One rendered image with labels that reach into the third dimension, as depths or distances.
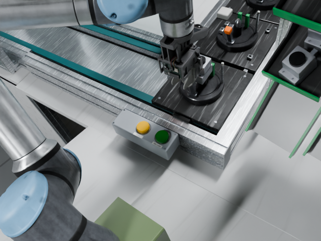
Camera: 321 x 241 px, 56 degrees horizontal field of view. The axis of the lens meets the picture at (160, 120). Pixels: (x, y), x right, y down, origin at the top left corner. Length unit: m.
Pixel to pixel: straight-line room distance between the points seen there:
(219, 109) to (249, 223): 0.33
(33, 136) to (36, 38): 0.83
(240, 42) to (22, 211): 0.84
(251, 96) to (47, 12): 0.66
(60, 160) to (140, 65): 0.57
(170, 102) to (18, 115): 0.46
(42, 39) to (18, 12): 0.95
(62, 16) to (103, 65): 0.72
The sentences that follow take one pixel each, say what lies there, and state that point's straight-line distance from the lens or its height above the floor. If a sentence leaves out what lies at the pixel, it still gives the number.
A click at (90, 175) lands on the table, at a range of 1.02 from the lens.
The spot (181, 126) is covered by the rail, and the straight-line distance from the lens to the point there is 0.91.
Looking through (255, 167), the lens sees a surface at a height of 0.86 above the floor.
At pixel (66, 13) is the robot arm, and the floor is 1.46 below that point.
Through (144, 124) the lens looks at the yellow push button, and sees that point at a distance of 0.92.
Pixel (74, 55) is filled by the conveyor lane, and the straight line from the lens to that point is 1.31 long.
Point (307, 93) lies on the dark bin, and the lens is 0.68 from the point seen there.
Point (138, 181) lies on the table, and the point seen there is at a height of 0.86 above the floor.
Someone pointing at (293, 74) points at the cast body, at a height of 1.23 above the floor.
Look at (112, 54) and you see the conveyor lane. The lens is 1.25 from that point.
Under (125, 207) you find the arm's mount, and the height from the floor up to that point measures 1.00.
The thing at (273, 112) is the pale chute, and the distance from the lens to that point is 0.85.
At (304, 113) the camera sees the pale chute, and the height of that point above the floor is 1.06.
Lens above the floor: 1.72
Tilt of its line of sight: 54 degrees down
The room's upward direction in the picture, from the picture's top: 15 degrees counter-clockwise
